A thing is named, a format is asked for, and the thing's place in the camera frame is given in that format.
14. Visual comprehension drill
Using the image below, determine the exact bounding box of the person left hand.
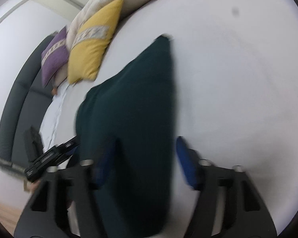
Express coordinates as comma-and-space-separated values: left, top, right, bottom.
28, 179, 41, 193

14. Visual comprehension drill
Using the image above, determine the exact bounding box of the yellow patterned throw pillow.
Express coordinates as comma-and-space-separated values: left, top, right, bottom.
67, 0, 124, 84

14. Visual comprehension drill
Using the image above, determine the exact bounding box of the dark grey upholstered headboard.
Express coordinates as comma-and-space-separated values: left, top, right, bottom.
0, 35, 54, 178

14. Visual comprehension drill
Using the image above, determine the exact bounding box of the purple patterned throw pillow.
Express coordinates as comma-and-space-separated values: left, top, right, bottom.
41, 27, 69, 87

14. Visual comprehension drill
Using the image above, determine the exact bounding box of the dark green knit sweater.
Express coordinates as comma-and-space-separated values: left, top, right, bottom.
76, 36, 175, 237

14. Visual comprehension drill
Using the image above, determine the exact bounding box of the white bed sheet mattress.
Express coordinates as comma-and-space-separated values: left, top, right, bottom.
40, 0, 298, 234

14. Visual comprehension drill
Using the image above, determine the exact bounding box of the white pillow under purple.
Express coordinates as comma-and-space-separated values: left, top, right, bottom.
53, 64, 68, 89

